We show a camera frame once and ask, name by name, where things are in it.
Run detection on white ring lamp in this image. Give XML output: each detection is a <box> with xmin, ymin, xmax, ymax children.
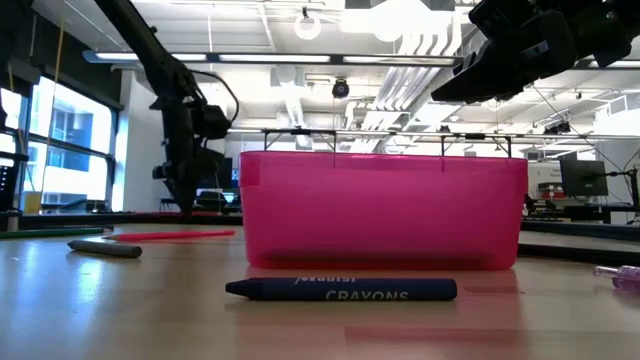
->
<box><xmin>292</xmin><ymin>10</ymin><xmax>323</xmax><ymax>42</ymax></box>

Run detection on long ceiling light strip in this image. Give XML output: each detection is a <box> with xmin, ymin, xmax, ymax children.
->
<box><xmin>82</xmin><ymin>48</ymin><xmax>461</xmax><ymax>69</ymax></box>

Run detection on white ceiling ducts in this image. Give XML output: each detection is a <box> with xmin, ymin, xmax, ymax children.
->
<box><xmin>349</xmin><ymin>19</ymin><xmax>469</xmax><ymax>154</ymax></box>

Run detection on black overhead rig bar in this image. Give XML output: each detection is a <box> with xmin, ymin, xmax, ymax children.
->
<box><xmin>227</xmin><ymin>127</ymin><xmax>640</xmax><ymax>201</ymax></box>

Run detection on large office window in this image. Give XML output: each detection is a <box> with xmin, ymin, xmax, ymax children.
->
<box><xmin>0</xmin><ymin>74</ymin><xmax>119</xmax><ymax>214</ymax></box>

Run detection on black aluminium table frame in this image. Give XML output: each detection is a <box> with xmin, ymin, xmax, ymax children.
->
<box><xmin>0</xmin><ymin>212</ymin><xmax>640</xmax><ymax>240</ymax></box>

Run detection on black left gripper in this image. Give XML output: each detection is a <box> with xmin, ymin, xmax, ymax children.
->
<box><xmin>151</xmin><ymin>99</ymin><xmax>229</xmax><ymax>216</ymax></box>

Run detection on yellow container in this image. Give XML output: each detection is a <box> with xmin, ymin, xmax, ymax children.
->
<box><xmin>23</xmin><ymin>191</ymin><xmax>43</xmax><ymax>215</ymax></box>

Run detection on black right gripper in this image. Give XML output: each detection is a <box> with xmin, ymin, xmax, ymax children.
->
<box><xmin>430</xmin><ymin>0</ymin><xmax>577</xmax><ymax>105</ymax></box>

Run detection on pinkish purple pen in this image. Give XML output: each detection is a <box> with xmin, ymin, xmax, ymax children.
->
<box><xmin>592</xmin><ymin>264</ymin><xmax>640</xmax><ymax>293</ymax></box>

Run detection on pink pencil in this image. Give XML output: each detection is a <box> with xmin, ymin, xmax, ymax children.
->
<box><xmin>102</xmin><ymin>228</ymin><xmax>237</xmax><ymax>243</ymax></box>

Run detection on black monitor on arm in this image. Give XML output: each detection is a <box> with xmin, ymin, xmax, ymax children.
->
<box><xmin>558</xmin><ymin>158</ymin><xmax>610</xmax><ymax>198</ymax></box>

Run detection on dark blue crayon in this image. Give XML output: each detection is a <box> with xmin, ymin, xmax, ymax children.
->
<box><xmin>224</xmin><ymin>277</ymin><xmax>459</xmax><ymax>302</ymax></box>

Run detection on grey crayon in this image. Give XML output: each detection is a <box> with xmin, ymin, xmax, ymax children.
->
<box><xmin>66</xmin><ymin>239</ymin><xmax>143</xmax><ymax>260</ymax></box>

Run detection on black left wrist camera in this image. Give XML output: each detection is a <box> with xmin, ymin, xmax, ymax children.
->
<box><xmin>199</xmin><ymin>103</ymin><xmax>233</xmax><ymax>141</ymax></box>

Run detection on green pencil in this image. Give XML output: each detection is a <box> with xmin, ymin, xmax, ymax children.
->
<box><xmin>0</xmin><ymin>226</ymin><xmax>107</xmax><ymax>240</ymax></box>

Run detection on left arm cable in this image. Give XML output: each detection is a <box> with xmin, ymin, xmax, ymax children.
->
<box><xmin>191</xmin><ymin>68</ymin><xmax>241</xmax><ymax>126</ymax></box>

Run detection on pink-red plastic bin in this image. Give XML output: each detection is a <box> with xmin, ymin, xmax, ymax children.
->
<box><xmin>238</xmin><ymin>150</ymin><xmax>530</xmax><ymax>272</ymax></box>

